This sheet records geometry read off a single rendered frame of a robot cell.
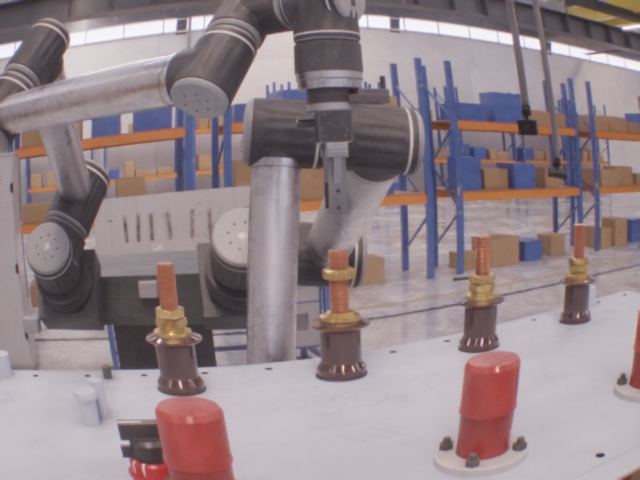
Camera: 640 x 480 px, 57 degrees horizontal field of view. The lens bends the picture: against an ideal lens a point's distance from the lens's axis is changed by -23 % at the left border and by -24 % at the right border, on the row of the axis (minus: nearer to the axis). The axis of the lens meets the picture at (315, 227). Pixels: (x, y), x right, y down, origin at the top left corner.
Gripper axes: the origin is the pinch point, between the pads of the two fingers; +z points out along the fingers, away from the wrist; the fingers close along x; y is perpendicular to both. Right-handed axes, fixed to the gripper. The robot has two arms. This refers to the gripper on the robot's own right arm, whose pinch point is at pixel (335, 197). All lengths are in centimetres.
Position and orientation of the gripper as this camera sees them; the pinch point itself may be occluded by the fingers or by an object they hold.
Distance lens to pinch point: 113.7
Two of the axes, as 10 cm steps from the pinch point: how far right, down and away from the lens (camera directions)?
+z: 0.4, 9.9, 1.0
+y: -10.0, 0.5, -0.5
